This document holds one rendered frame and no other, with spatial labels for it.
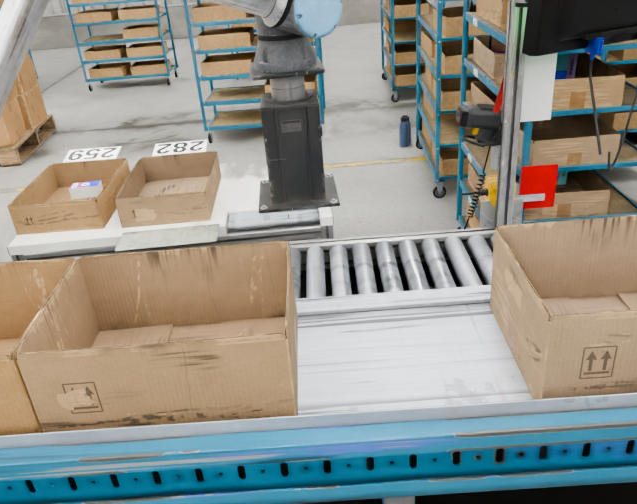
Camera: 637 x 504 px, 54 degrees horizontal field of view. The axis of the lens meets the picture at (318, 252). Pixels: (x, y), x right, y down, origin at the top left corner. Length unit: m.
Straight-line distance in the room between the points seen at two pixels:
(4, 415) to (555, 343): 0.82
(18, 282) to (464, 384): 0.82
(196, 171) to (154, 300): 1.17
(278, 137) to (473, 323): 0.99
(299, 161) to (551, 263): 0.98
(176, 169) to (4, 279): 1.17
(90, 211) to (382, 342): 1.19
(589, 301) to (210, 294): 0.72
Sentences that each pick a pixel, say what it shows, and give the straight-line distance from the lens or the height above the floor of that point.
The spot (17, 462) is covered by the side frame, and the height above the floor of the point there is 0.91.
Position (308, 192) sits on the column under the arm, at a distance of 2.01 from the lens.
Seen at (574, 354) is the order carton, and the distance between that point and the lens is 0.98.
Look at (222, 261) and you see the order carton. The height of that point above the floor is 1.02.
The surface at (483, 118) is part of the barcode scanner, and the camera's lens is 1.73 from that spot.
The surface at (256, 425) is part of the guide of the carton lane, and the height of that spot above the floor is 0.92.
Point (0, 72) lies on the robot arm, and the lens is 1.71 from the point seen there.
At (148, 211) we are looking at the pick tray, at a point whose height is 0.80.
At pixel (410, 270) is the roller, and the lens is 1.62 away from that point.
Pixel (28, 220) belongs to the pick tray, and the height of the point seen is 0.80.
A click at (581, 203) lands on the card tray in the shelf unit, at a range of 2.42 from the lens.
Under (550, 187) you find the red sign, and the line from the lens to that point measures 1.87.
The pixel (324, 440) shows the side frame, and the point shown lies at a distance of 0.92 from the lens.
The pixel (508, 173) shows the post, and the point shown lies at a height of 0.92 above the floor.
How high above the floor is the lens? 1.56
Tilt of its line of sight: 28 degrees down
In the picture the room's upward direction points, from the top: 5 degrees counter-clockwise
